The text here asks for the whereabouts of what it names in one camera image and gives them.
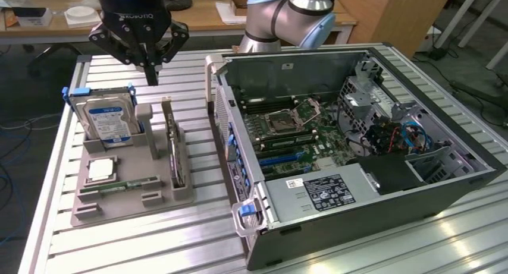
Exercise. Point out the black plastic air shroud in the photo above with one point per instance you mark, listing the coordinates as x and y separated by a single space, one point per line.
385 170

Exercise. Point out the green motherboard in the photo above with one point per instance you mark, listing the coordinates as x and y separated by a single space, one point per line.
329 143

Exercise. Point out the black graphics card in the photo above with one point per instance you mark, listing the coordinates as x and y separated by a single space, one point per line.
177 161

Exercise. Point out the green RAM stick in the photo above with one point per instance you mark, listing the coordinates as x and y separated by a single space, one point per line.
119 186

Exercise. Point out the silver CPU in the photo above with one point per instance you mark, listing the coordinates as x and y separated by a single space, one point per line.
101 169

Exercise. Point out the open black PC case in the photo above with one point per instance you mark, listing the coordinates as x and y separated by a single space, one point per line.
357 226

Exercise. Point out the CPU socket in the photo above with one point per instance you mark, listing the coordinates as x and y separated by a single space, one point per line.
282 122

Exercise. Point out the grey power supply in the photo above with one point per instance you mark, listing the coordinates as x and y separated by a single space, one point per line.
285 202

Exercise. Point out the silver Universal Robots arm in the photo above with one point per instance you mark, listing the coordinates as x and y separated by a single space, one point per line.
274 15

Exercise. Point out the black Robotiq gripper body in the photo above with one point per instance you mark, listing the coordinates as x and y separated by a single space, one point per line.
133 6

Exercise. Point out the metal socket cover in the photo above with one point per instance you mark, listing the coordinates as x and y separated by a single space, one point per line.
308 110

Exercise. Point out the wooden desk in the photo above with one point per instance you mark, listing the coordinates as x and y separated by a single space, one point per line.
198 21

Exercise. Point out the wooden cabinet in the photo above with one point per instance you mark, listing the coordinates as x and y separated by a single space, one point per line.
397 18

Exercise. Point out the white paper stack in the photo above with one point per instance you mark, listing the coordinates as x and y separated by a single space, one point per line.
228 17

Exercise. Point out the metal disk bay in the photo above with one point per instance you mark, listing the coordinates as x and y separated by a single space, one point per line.
361 86

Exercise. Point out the black RAM stick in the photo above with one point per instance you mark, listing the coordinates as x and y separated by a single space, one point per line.
285 141

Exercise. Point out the white box with black lid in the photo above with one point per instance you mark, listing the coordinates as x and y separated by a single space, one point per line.
34 18

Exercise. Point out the white table frame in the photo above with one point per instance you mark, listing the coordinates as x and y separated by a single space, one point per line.
478 17

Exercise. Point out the blue expansion slot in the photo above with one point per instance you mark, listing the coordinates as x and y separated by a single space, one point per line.
277 160

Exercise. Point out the hard disk with blue caddy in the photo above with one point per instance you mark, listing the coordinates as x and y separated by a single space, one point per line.
105 119

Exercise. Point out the white round holder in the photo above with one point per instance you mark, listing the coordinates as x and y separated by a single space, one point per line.
81 17

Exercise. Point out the grey parts rack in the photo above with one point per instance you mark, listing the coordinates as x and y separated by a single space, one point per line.
131 170

